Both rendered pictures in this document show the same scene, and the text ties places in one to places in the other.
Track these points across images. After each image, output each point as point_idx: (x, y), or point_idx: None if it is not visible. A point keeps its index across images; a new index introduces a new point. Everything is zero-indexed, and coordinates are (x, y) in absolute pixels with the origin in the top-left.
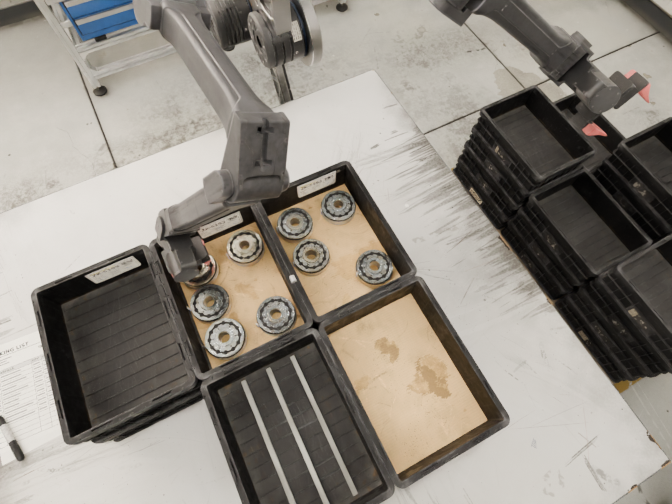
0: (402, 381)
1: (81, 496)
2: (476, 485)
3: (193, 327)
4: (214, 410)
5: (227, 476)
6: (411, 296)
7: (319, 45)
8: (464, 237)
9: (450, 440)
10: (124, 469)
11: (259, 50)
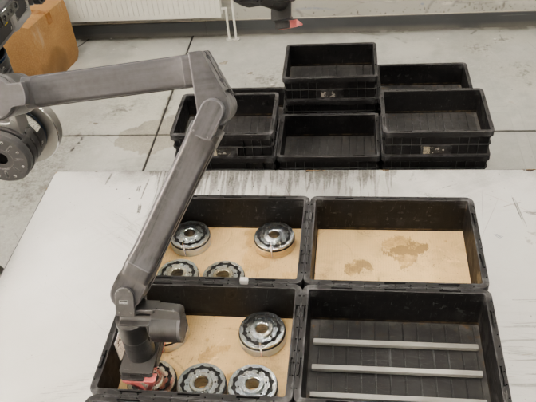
0: (394, 269)
1: None
2: (514, 289)
3: None
4: (331, 400)
5: None
6: (321, 230)
7: (57, 121)
8: (288, 191)
9: (466, 262)
10: None
11: (3, 169)
